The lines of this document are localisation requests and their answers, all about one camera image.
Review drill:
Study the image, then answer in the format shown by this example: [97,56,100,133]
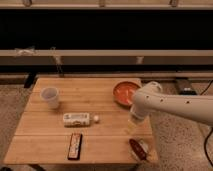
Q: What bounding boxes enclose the red and white packet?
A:
[129,139,149,161]

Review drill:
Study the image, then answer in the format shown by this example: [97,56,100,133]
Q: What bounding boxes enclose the orange ceramic bowl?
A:
[113,81,140,107]

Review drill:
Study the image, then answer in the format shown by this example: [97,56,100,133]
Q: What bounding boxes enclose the black floor box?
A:
[176,78,196,95]

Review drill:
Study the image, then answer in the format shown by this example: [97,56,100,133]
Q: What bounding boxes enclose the white plastic bottle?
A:
[63,113,100,127]

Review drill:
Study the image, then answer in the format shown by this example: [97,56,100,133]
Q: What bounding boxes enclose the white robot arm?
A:
[127,81,213,133]

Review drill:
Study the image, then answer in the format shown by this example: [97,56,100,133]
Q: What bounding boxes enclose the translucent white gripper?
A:
[126,111,146,134]

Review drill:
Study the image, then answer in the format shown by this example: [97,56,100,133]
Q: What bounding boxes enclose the translucent plastic cup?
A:
[40,87,59,109]

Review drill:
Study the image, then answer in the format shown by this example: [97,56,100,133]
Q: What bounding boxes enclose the wooden table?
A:
[4,78,158,164]

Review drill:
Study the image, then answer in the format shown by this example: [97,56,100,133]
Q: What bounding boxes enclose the black cable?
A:
[199,79,213,168]

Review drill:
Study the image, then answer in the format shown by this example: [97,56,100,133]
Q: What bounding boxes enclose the long metal shelf rail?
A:
[0,49,213,66]

